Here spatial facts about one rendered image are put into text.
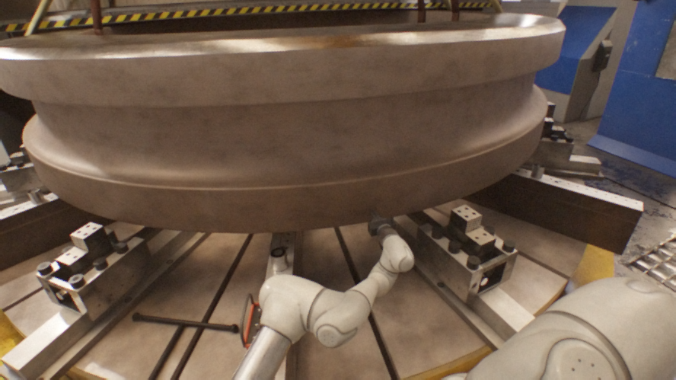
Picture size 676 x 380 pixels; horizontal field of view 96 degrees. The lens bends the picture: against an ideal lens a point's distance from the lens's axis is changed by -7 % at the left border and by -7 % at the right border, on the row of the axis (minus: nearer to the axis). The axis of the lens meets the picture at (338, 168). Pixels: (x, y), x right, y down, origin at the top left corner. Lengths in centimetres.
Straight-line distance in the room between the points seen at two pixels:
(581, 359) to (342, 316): 65
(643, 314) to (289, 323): 77
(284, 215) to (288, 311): 73
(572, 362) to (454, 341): 158
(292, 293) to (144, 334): 135
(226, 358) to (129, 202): 94
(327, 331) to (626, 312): 66
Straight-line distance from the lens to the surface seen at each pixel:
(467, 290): 190
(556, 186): 281
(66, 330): 228
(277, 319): 101
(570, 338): 44
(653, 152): 571
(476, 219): 194
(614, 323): 53
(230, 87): 144
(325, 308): 98
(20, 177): 409
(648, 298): 59
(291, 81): 139
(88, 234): 218
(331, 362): 186
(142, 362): 212
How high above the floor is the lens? 189
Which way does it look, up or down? 27 degrees down
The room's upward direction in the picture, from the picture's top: 1 degrees counter-clockwise
